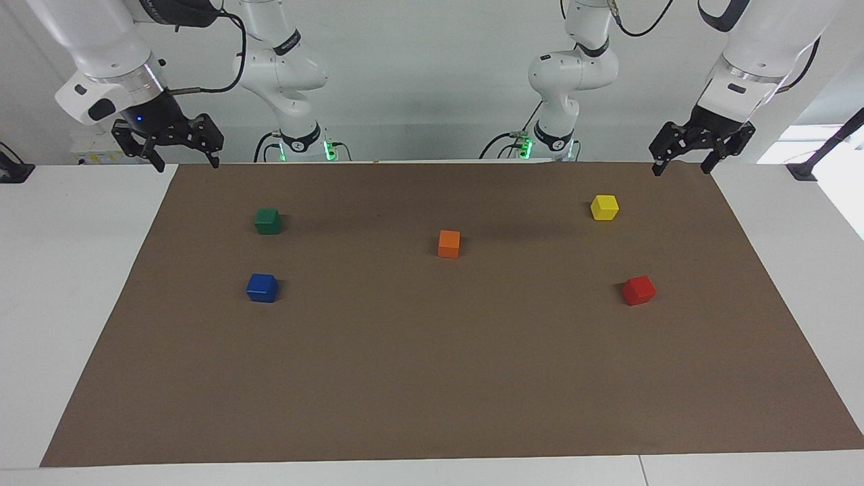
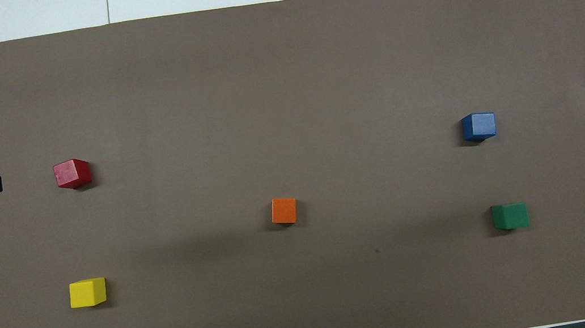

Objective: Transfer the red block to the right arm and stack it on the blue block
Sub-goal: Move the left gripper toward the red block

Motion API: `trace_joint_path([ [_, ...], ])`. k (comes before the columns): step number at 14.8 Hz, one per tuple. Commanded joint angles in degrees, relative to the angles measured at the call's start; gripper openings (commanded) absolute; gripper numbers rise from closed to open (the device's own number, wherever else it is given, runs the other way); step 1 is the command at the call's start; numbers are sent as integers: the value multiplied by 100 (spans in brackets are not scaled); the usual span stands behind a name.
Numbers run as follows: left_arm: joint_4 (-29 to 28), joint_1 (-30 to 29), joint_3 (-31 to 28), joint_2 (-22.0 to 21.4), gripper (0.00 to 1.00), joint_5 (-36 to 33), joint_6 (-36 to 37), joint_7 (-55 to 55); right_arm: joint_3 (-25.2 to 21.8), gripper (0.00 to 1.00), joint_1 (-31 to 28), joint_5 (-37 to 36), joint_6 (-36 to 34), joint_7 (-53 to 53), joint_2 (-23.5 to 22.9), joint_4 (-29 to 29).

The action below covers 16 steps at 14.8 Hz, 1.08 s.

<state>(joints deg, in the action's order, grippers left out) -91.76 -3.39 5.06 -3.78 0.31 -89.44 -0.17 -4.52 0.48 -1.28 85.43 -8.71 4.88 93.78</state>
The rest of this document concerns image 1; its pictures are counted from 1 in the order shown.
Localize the red wooden block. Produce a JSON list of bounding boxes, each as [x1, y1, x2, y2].
[[622, 275, 657, 306]]

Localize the blue wooden block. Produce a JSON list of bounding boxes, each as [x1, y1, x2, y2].
[[246, 273, 279, 303]]

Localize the white box yellow labels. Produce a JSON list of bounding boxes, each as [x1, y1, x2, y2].
[[71, 132, 136, 165]]

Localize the black angled stand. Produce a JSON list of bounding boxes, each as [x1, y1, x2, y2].
[[786, 107, 864, 182]]

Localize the black table clamp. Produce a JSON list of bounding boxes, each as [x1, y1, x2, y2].
[[0, 142, 36, 184]]

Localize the brown paper mat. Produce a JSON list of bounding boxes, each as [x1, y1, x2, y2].
[[39, 161, 864, 468]]

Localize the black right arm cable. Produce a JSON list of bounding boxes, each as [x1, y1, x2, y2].
[[165, 10, 248, 95]]

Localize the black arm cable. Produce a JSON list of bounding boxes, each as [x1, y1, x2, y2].
[[611, 0, 676, 38], [165, 10, 248, 95]]

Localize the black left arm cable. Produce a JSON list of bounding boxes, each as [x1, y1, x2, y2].
[[611, 0, 676, 38]]

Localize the black left base cable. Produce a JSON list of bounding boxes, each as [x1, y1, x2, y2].
[[479, 101, 544, 160]]

